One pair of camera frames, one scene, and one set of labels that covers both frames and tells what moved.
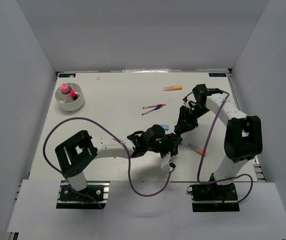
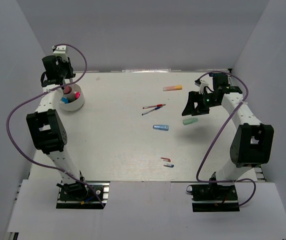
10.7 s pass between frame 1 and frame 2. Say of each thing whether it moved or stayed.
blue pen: stayed
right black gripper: moved
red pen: stayed
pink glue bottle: stayed
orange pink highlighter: stayed
